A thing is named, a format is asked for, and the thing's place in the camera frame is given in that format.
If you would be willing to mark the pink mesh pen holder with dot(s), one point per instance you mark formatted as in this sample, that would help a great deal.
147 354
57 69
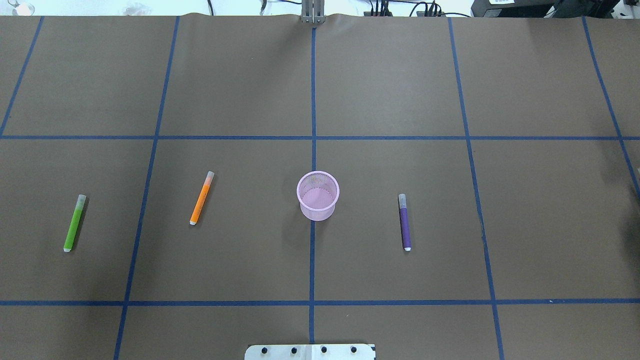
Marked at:
317 193

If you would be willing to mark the orange highlighter pen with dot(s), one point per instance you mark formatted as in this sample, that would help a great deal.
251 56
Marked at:
196 214

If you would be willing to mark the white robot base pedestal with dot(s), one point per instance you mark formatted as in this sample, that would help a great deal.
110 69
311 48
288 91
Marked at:
338 351

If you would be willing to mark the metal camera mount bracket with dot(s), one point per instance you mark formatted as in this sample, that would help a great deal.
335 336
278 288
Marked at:
313 12

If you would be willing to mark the green highlighter pen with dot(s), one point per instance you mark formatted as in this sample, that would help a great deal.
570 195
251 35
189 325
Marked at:
74 223

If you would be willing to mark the purple highlighter pen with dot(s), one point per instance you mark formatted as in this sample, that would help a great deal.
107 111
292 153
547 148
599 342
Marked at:
403 213

